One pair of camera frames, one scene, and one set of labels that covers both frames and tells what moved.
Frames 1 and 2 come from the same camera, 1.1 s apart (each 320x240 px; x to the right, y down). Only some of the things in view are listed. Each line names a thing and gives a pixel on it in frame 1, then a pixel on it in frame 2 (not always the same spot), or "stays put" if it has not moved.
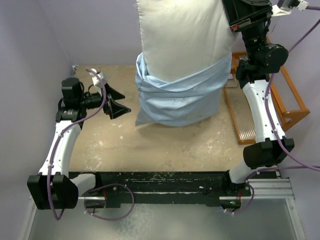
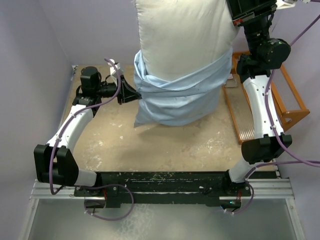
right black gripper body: [252, 23] stays put
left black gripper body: [105, 108] -> [118, 97]
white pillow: [182, 39] stays put
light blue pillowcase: [192, 101] stays put
